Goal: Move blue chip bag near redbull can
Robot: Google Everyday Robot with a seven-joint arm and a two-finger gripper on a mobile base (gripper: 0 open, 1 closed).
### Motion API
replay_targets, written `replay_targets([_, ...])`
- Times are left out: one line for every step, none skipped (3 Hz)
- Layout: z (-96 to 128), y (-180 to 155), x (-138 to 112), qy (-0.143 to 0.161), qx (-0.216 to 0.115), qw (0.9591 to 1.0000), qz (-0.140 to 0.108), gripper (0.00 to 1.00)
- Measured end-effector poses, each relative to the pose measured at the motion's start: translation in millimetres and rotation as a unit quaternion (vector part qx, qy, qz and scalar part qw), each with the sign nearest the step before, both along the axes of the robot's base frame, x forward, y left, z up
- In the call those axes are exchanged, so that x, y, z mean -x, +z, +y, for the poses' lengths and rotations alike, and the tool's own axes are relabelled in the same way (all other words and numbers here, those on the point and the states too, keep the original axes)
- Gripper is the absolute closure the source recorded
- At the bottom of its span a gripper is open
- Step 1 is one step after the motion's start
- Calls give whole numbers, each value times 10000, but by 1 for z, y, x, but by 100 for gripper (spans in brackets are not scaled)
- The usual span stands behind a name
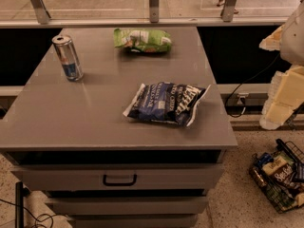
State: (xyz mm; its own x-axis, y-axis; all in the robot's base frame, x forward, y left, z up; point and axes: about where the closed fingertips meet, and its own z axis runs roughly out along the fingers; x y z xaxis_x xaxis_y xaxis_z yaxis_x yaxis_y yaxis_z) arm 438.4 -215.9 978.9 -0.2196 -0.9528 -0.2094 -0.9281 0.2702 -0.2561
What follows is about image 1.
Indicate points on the black wire basket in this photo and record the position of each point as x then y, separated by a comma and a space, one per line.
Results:
292, 151

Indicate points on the grey drawer cabinet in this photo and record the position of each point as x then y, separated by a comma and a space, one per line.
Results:
62, 137

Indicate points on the black drawer handle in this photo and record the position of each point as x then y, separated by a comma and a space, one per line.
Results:
119, 181

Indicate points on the snack bags in basket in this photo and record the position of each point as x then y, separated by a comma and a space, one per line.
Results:
275, 175

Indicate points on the blue chip bag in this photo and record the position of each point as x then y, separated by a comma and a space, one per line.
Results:
166, 103

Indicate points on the black stand post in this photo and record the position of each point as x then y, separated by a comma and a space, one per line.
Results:
19, 208

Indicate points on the metal window railing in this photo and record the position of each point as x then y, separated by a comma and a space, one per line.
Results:
151, 13

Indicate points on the redbull can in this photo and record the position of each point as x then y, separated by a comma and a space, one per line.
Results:
68, 57

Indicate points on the green chip bag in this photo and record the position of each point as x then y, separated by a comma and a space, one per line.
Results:
142, 40

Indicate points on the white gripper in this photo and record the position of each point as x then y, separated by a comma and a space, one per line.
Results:
294, 38

